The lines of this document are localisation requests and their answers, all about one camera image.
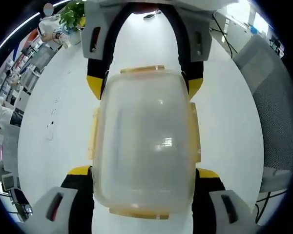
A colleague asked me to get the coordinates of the clear container with yellow buckles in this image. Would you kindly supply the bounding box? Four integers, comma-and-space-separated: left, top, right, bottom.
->
87, 64, 202, 220

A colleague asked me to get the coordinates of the black cable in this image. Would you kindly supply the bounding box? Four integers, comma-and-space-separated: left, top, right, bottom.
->
254, 191, 285, 226
211, 11, 239, 59

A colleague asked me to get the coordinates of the green potted plant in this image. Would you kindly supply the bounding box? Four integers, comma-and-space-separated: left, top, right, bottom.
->
59, 0, 86, 33

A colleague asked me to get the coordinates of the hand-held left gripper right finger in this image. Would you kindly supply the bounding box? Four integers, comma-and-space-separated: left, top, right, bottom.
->
191, 167, 257, 234

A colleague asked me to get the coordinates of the long curved ceiling light strip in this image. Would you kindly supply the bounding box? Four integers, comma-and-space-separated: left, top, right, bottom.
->
0, 0, 86, 59

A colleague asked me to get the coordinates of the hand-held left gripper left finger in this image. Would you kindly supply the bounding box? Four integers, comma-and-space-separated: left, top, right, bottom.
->
35, 165, 96, 234

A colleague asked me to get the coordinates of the grey mesh office chair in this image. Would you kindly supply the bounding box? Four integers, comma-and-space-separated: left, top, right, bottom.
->
231, 36, 293, 194

